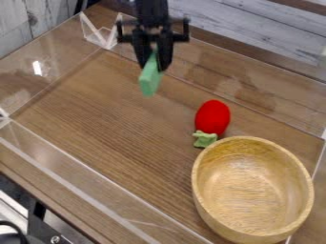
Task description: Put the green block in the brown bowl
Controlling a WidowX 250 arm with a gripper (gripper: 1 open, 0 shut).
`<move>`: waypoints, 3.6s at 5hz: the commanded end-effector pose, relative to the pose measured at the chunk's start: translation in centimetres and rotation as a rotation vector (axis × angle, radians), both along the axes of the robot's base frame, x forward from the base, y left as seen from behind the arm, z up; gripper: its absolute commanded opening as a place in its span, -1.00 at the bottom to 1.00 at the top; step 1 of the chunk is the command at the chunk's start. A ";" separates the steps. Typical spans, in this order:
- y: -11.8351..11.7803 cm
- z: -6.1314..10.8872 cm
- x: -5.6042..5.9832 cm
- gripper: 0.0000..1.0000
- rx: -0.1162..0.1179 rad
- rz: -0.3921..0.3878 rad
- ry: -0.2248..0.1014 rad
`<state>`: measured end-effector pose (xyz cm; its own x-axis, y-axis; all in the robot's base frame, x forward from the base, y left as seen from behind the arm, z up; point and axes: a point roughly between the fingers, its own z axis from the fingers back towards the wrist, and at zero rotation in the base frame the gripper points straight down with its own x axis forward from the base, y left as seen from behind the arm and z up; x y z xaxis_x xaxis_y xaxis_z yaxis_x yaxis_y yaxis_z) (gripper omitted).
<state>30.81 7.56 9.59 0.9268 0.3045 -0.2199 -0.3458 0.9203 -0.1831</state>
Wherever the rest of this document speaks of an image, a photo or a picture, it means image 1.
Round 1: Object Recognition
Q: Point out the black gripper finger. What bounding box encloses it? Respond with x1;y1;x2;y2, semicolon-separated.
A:
157;30;174;71
133;29;153;68

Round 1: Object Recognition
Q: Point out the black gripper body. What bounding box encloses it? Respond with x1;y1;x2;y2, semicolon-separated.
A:
117;0;190;43

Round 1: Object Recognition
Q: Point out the long green block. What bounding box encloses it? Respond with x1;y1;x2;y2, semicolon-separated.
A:
139;51;163;96

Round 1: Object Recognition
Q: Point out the brown wooden bowl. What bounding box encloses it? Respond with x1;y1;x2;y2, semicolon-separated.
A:
192;136;314;244

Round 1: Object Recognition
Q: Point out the red plush strawberry toy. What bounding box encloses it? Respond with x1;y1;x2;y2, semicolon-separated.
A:
193;100;232;148

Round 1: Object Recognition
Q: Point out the black metal table frame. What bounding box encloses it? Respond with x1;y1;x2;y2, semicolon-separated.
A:
0;173;94;244

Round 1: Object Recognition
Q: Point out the black cable at corner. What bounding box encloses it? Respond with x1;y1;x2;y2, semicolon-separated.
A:
0;220;34;244

